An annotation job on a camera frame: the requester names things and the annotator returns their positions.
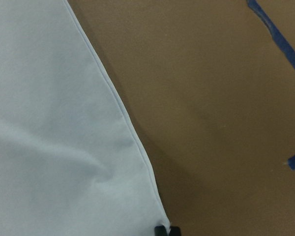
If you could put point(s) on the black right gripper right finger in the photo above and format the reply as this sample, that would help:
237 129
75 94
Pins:
175 231

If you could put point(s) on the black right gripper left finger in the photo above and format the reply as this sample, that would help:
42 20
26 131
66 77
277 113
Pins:
160 231

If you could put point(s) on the blue tape line lengthwise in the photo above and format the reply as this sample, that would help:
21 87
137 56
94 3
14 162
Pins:
275 33

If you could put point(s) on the light blue t-shirt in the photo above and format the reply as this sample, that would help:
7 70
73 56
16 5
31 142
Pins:
71 162

